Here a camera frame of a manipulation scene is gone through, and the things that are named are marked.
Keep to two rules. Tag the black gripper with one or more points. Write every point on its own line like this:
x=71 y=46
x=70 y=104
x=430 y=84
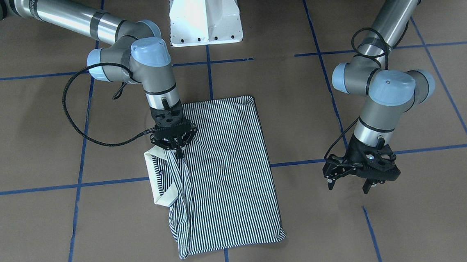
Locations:
x=352 y=148
x=175 y=143

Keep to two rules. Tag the navy white striped polo shirt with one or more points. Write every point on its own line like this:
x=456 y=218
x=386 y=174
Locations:
x=221 y=194

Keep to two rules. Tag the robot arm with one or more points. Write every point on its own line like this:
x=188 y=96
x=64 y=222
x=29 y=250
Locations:
x=388 y=94
x=136 y=55

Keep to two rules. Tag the brown paper table cover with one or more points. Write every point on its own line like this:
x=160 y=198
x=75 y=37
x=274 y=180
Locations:
x=63 y=199

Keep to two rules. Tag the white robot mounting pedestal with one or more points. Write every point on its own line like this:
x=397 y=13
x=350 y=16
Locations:
x=204 y=22

